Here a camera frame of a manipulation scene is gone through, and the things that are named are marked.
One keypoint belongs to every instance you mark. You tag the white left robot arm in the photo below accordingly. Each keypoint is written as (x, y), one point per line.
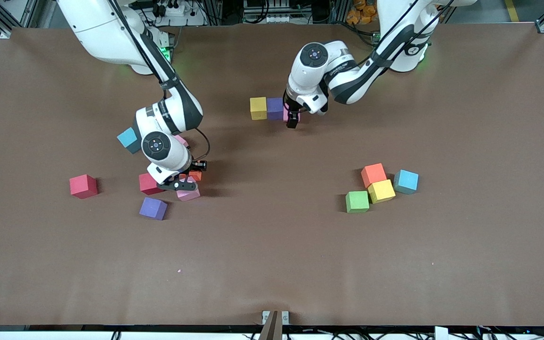
(395, 19)

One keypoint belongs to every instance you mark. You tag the pile of orange items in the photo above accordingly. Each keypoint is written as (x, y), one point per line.
(364, 12)

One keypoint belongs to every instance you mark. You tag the purple foam cube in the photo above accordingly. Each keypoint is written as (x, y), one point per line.
(275, 109)
(153, 208)

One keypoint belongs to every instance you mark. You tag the brown wooden strip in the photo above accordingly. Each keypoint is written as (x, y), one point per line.
(272, 328)

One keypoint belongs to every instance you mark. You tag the blue foam cube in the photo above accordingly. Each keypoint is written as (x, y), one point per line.
(406, 182)
(126, 138)

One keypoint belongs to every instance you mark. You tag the aluminium frame post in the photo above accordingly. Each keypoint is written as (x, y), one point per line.
(214, 10)
(340, 10)

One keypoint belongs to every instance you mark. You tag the small metal bracket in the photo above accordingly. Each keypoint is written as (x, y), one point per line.
(265, 316)

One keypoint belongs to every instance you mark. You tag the orange foam cube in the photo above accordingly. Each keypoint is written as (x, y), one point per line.
(195, 176)
(374, 174)

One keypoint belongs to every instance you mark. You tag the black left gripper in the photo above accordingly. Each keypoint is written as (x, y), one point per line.
(292, 113)

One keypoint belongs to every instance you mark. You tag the red foam cube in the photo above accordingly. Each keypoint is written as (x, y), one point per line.
(147, 185)
(83, 186)

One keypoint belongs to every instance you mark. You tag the pink foam cube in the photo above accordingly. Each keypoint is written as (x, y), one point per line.
(285, 117)
(182, 140)
(189, 195)

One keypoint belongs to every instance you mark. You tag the green foam cube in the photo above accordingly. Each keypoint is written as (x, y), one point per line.
(357, 201)

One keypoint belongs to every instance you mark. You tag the brown table cover sheet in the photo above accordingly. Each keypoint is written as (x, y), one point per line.
(272, 236)

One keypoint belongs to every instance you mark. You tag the yellow foam cube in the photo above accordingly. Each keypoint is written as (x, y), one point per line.
(258, 108)
(381, 191)

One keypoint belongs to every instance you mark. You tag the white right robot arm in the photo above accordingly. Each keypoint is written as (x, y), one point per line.
(106, 38)

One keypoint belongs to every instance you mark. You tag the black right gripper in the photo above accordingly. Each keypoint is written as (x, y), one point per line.
(198, 166)

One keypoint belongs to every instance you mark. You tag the white power strip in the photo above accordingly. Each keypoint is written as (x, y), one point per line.
(173, 9)

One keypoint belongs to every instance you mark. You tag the white socket bar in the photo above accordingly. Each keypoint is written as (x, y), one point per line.
(279, 19)

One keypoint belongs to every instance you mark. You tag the white label tag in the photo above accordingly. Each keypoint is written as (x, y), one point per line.
(441, 334)

